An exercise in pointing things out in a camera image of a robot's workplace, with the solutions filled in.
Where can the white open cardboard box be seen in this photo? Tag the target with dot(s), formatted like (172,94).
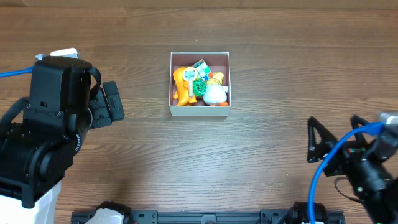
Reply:
(218,62)

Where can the orange dinosaur toy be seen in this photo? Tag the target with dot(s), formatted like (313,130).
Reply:
(181,94)

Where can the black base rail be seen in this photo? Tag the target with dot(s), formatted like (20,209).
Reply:
(261,217)

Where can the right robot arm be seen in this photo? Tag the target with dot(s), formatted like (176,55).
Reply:
(377,196)

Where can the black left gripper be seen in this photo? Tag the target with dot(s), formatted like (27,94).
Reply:
(104,109)

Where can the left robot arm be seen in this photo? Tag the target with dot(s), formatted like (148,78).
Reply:
(43,132)

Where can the green round plastic toy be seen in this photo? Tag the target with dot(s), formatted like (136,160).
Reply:
(199,87)

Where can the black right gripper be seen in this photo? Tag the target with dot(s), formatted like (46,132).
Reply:
(337,157)

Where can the wooden cat rattle drum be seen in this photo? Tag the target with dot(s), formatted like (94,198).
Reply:
(189,75)

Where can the white plush duck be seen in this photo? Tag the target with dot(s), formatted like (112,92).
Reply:
(216,93)

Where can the colourful puzzle cube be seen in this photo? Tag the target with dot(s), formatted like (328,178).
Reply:
(203,70)

